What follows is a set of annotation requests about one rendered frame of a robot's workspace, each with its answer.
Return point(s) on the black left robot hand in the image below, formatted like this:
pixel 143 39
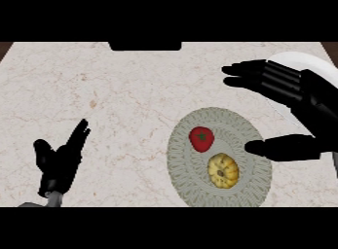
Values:
pixel 64 162

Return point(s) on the round grey woven placemat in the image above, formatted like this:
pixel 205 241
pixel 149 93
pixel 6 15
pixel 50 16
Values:
pixel 219 157

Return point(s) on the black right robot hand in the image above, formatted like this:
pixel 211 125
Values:
pixel 315 107

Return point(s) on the black appliance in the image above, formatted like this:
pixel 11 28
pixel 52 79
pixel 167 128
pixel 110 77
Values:
pixel 145 45

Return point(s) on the yellow squash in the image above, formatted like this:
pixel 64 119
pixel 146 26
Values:
pixel 222 170

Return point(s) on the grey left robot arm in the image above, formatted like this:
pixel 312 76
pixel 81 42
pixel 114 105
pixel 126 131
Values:
pixel 49 200

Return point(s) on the white plate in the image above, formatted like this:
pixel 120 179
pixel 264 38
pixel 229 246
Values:
pixel 319 69

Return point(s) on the red tomato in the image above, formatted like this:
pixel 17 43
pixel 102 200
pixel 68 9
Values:
pixel 201 138

